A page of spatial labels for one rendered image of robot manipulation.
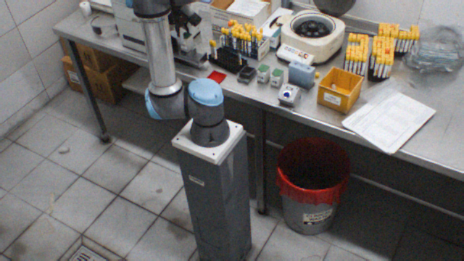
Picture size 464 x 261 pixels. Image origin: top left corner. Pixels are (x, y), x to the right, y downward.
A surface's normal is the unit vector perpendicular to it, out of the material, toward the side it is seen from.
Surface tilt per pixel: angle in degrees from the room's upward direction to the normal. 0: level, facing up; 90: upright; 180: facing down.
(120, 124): 0
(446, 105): 0
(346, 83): 90
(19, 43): 90
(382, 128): 1
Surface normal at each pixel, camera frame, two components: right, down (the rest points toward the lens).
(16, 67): 0.86, 0.33
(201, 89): 0.08, -0.71
